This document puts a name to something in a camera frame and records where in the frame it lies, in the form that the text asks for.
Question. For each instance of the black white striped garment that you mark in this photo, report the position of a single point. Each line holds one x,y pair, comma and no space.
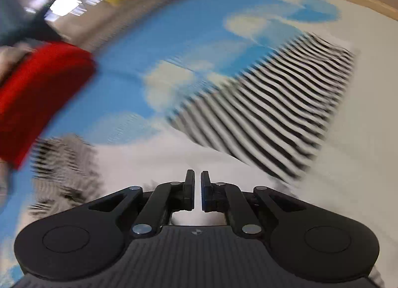
275,114

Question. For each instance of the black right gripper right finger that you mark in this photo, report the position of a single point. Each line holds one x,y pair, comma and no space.
212,195

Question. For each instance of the blue white patterned bedsheet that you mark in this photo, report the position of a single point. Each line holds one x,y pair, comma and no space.
193,44

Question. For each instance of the red knit garment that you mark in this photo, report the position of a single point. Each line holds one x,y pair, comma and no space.
36,90

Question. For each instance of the small striped cloth piece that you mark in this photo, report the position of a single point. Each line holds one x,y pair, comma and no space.
65,175

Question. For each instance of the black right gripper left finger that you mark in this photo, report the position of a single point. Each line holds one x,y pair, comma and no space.
184,192

